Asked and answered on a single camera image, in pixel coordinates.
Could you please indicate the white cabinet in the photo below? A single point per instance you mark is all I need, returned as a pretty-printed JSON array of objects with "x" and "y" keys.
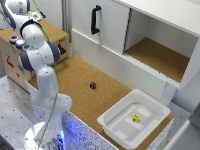
[{"x": 100, "y": 60}]

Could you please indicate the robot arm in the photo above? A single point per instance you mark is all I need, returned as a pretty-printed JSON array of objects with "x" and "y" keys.
[{"x": 45, "y": 86}]

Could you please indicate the white plastic box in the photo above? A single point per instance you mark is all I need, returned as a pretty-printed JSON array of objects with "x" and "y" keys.
[{"x": 116, "y": 125}]

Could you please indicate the wooden drawer box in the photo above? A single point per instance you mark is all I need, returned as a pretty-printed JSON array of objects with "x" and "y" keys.
[{"x": 10, "y": 68}]

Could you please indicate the green button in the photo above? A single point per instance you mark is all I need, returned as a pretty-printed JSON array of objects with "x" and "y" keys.
[{"x": 26, "y": 47}]

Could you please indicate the blue button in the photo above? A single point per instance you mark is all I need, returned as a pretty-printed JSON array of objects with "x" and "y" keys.
[{"x": 20, "y": 42}]

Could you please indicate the purple block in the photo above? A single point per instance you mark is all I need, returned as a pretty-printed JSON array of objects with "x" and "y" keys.
[{"x": 93, "y": 85}]

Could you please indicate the yellow block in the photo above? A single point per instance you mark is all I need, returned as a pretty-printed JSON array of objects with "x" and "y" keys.
[{"x": 135, "y": 117}]

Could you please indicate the white sliding door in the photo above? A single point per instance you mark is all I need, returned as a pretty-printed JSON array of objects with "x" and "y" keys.
[{"x": 111, "y": 26}]

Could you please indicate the red button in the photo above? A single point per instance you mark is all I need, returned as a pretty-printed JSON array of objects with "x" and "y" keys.
[{"x": 13, "y": 39}]

